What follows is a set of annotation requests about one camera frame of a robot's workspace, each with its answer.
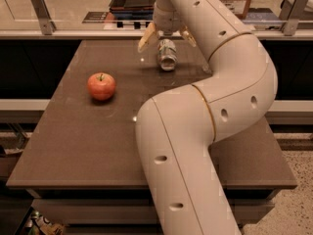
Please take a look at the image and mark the left metal rail bracket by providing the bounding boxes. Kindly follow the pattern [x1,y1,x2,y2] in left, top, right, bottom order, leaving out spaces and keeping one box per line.
[30,0,56,35]

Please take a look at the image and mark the metal rail bracket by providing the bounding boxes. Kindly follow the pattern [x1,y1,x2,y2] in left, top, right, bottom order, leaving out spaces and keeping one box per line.
[30,0,56,35]
[283,0,308,36]

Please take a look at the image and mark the items under table left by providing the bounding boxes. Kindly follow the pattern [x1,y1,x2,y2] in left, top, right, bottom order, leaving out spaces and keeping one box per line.
[27,211,65,235]

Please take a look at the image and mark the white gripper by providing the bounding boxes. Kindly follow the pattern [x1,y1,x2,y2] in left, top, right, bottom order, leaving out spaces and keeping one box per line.
[138,2,197,53]

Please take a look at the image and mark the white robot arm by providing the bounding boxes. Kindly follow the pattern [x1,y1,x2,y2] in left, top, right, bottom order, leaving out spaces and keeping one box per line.
[136,0,278,235]

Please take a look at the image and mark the red apple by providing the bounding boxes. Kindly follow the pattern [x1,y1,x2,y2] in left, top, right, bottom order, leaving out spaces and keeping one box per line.
[87,72,116,101]

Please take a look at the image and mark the right metal rail bracket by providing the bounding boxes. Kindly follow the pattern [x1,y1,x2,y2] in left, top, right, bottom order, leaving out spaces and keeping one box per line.
[283,0,308,36]

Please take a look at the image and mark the silver green 7up can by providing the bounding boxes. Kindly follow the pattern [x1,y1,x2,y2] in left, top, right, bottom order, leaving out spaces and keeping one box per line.
[157,39,177,71]

